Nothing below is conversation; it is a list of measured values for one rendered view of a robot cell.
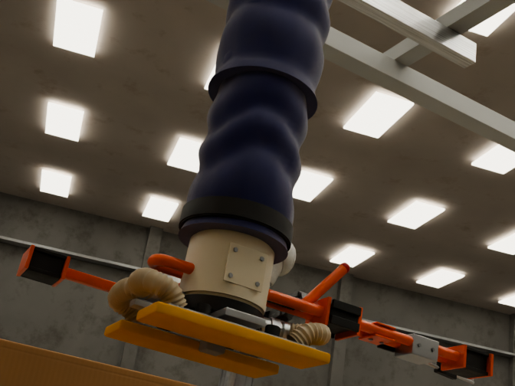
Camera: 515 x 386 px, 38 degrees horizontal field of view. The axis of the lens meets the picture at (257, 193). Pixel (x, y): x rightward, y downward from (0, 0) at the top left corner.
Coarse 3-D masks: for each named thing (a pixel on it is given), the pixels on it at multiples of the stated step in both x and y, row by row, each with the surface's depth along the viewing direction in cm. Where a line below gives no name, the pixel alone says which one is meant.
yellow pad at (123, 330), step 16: (112, 336) 145; (128, 336) 143; (144, 336) 140; (160, 336) 141; (176, 336) 143; (176, 352) 148; (192, 352) 146; (240, 352) 150; (224, 368) 154; (240, 368) 152; (256, 368) 149; (272, 368) 150
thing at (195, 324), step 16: (160, 304) 123; (208, 304) 131; (144, 320) 129; (160, 320) 127; (176, 320) 125; (192, 320) 125; (208, 320) 126; (224, 320) 129; (192, 336) 134; (208, 336) 131; (224, 336) 129; (240, 336) 128; (256, 336) 129; (272, 336) 131; (256, 352) 136; (272, 352) 134; (288, 352) 132; (304, 352) 133; (320, 352) 134
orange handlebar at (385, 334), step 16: (160, 256) 139; (80, 272) 159; (176, 272) 143; (96, 288) 161; (272, 304) 151; (288, 304) 148; (304, 304) 149; (368, 336) 157; (384, 336) 156; (400, 336) 158; (448, 352) 162
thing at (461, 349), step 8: (464, 352) 163; (472, 352) 165; (480, 352) 166; (448, 360) 166; (464, 360) 162; (472, 360) 165; (480, 360) 166; (488, 360) 166; (448, 368) 165; (456, 368) 164; (464, 368) 163; (472, 368) 163; (480, 368) 165; (488, 368) 165; (464, 376) 169; (472, 376) 167; (480, 376) 166; (488, 376) 165
